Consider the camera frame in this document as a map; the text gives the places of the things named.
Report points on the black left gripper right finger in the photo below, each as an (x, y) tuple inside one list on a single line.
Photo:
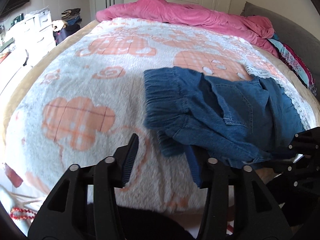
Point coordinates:
[(238, 203)]

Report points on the grey upholstered headboard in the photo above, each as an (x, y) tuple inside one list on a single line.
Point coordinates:
[(303, 43)]

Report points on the blue denim pants lace trim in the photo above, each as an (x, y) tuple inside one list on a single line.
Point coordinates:
[(237, 122)]

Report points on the beige bed sheet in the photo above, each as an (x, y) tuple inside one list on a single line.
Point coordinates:
[(65, 101)]

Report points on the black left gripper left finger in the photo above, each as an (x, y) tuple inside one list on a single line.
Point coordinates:
[(82, 205)]

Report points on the white dresser with clutter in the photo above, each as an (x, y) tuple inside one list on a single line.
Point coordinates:
[(34, 34)]

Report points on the white orange fleece blanket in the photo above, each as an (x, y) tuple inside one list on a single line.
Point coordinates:
[(160, 183)]

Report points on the pink quilt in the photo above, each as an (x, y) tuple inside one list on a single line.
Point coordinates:
[(256, 30)]

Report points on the pile of dark clothes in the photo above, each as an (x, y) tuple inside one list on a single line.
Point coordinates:
[(68, 24)]

